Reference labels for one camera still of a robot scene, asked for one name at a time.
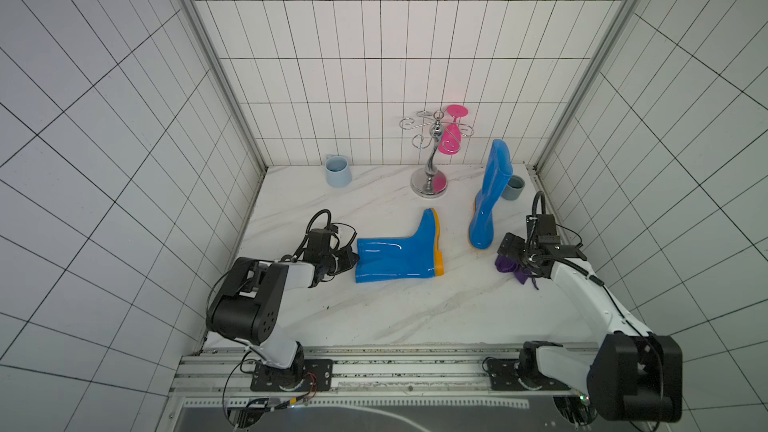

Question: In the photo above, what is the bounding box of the pink wine glass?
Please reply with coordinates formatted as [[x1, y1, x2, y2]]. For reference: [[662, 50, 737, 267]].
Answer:
[[438, 104, 469, 155]]

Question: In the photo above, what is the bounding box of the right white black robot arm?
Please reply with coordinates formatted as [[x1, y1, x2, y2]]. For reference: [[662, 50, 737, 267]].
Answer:
[[498, 213, 683, 423]]

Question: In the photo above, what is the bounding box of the blue rubber boot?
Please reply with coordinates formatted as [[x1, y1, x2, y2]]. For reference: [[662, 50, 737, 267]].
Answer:
[[355, 208, 445, 283], [468, 139, 513, 250]]

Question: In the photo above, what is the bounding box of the light blue mug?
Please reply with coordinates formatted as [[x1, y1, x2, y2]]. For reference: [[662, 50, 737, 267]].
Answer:
[[325, 155, 352, 188]]

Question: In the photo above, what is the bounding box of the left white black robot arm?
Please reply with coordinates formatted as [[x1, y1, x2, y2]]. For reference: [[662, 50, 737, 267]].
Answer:
[[206, 222, 359, 371]]

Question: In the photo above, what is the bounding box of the grey-teal cup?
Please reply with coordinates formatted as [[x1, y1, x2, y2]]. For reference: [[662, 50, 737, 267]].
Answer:
[[502, 175, 526, 201]]

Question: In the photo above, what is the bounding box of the chrome glass holder stand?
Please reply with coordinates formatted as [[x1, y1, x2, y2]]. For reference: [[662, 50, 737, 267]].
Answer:
[[398, 108, 474, 199]]

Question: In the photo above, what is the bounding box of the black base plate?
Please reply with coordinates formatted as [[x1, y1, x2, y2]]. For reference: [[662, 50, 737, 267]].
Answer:
[[481, 357, 570, 392], [250, 359, 334, 394]]

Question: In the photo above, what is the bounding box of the aluminium mounting rail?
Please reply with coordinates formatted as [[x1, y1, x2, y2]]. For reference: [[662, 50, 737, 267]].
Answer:
[[170, 344, 588, 408]]

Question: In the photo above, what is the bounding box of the purple cloth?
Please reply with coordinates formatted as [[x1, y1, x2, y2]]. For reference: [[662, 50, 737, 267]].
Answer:
[[494, 255, 539, 290]]

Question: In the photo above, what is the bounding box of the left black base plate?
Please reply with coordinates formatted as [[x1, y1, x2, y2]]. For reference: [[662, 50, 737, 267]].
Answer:
[[250, 359, 334, 394]]

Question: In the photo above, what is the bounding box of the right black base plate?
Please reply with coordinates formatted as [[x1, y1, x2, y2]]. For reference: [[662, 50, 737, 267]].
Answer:
[[481, 357, 570, 392]]

